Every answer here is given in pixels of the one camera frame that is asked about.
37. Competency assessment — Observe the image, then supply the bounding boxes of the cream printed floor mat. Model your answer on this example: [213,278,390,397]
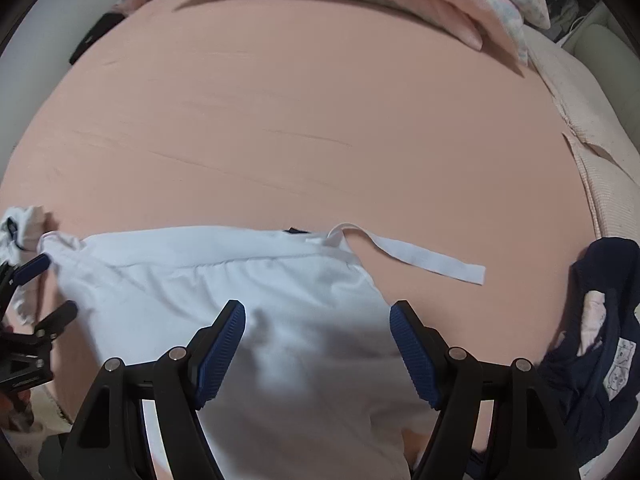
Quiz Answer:
[30,390,76,432]

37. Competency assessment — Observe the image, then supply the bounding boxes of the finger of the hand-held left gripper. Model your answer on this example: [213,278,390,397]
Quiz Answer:
[32,301,80,337]
[14,253,51,286]

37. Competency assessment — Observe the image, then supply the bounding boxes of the white shirt with navy trim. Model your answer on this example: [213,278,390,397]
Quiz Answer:
[37,222,487,480]

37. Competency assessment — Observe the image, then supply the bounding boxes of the grey padded headboard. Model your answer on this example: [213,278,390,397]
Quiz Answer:
[565,2,640,126]

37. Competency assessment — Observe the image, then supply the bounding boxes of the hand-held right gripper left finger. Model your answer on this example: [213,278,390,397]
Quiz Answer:
[62,300,247,480]

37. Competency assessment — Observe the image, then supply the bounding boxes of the small white navy-trimmed garment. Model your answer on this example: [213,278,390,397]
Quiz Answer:
[0,204,53,326]

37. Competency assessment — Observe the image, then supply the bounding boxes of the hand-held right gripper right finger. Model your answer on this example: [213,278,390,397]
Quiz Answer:
[389,300,583,480]

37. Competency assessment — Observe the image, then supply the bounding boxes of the black bag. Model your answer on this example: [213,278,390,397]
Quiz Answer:
[67,10,126,66]

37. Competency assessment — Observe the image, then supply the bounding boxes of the light blue printed garment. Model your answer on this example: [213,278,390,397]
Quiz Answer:
[602,337,638,401]

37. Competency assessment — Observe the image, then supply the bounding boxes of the navy blue pants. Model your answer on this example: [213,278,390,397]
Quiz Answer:
[540,237,640,466]

